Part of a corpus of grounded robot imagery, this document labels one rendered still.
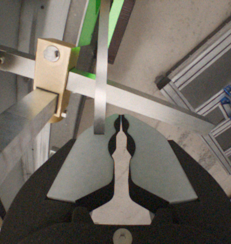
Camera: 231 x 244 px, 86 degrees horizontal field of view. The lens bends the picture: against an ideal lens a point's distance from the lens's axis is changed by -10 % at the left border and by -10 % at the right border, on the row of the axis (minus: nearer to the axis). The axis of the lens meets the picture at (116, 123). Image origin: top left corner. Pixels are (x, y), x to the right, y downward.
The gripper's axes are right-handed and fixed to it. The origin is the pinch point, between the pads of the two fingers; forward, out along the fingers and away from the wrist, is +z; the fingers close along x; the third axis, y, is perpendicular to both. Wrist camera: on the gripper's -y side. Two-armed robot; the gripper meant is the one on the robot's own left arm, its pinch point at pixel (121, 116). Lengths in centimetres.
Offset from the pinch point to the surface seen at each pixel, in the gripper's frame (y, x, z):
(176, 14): -23, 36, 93
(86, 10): -10.0, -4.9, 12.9
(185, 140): 79, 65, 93
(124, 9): -11.7, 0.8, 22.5
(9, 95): 7.7, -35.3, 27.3
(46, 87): 0.3, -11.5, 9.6
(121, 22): -9.2, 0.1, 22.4
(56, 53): -4.6, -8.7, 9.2
